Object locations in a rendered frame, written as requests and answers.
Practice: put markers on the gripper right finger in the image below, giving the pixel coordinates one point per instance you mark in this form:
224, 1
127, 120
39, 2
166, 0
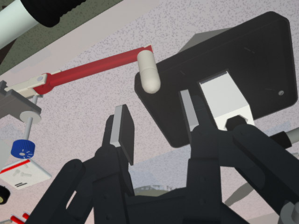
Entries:
203, 163

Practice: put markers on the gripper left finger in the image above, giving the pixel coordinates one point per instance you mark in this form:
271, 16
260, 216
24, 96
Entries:
109, 186

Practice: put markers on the white tray block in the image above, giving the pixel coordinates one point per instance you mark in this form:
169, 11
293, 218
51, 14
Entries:
222, 98

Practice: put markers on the grey tool with black collar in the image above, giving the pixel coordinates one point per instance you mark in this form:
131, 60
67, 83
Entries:
281, 139

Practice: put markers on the blue span wheel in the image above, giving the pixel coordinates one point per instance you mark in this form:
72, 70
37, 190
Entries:
22, 148

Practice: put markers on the black tray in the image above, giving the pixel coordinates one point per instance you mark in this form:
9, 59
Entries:
233, 58

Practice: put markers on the red clutch lever blade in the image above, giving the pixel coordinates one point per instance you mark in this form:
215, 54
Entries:
93, 67

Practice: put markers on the grey perch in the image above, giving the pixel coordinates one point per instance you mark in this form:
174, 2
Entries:
14, 102

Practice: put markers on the cream lever root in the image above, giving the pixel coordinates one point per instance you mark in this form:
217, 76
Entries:
23, 86

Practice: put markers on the white box with red stripe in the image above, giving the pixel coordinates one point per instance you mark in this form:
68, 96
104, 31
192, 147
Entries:
30, 177

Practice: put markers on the red stick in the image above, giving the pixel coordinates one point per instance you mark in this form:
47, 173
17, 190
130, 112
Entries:
16, 219
26, 215

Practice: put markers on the grey round fitting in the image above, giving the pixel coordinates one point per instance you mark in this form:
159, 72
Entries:
290, 213

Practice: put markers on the small silver screw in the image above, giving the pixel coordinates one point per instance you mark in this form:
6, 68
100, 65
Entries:
281, 92

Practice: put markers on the black and yellow roller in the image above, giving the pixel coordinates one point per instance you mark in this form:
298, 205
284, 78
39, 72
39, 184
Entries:
4, 195

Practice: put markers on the grey rod with white disc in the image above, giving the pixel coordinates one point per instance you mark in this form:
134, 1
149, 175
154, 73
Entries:
30, 116

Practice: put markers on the olive green mat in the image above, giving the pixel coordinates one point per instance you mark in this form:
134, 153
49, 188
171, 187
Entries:
63, 32

